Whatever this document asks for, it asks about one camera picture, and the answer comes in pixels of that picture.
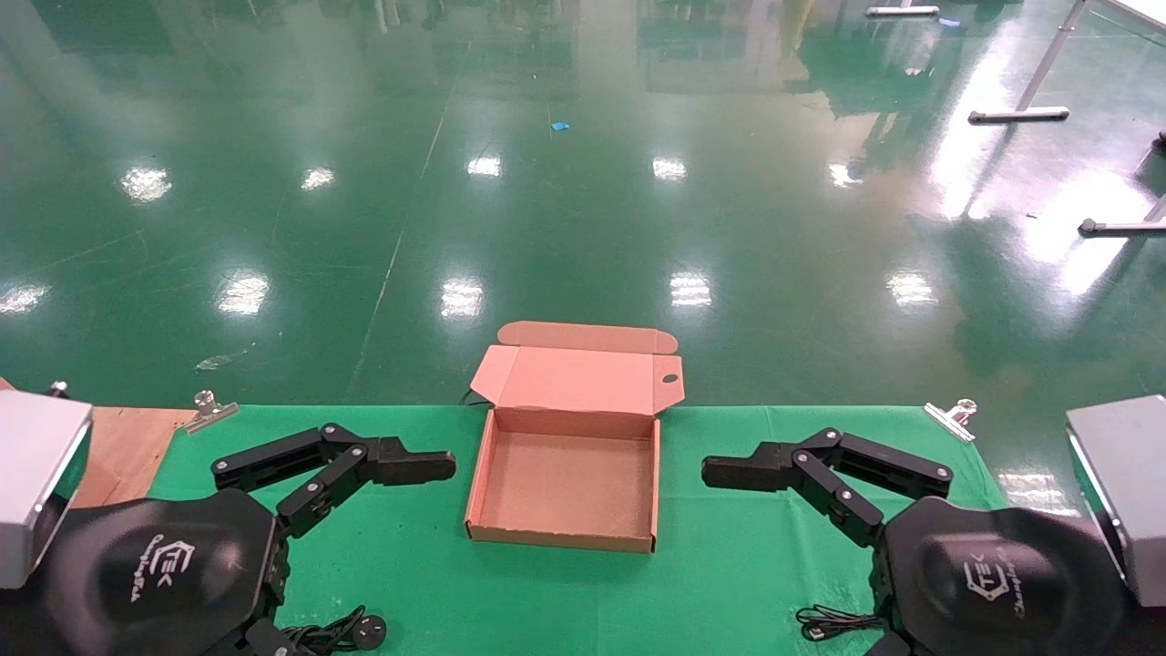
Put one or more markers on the open brown cardboard box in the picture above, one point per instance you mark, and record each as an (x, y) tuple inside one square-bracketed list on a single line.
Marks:
[(565, 483)]

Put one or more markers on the grey table leg with foot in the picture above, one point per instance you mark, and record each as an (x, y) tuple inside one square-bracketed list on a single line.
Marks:
[(1020, 115)]

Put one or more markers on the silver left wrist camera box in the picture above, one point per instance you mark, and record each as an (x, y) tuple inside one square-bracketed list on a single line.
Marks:
[(36, 474)]

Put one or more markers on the grey dark-tipped table foot bar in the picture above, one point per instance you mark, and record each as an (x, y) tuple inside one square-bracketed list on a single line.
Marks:
[(1120, 226)]

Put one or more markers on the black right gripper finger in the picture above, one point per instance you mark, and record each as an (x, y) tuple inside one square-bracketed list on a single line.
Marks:
[(747, 472)]

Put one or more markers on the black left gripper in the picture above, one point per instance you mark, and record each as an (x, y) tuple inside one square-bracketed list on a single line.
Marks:
[(155, 574)]

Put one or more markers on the white table top corner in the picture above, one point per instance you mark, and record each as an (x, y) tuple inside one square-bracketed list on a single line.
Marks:
[(1150, 11)]

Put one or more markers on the short grey table foot bar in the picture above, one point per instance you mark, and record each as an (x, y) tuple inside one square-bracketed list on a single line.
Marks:
[(902, 11)]

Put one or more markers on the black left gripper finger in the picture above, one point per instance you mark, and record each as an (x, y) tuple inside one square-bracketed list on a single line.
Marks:
[(410, 465)]

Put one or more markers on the brown cardboard sheet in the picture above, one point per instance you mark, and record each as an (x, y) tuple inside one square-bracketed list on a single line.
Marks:
[(127, 451)]

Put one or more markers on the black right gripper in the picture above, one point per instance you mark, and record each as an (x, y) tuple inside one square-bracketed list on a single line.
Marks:
[(1002, 583)]

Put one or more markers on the green tablecloth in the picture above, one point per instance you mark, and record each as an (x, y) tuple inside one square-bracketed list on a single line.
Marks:
[(710, 583)]

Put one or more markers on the silver binder clip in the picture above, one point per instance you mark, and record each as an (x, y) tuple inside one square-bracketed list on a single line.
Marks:
[(211, 412), (947, 421)]

